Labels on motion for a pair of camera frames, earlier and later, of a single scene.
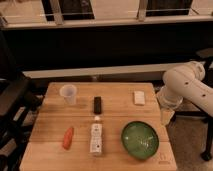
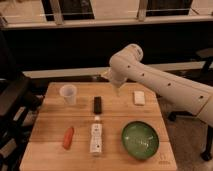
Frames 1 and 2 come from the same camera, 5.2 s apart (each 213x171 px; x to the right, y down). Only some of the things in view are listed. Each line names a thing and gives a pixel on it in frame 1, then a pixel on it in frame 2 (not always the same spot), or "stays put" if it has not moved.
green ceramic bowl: x=140 y=139 stays put
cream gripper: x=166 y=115 → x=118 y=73
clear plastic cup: x=68 y=91 stays put
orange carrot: x=68 y=138 stays put
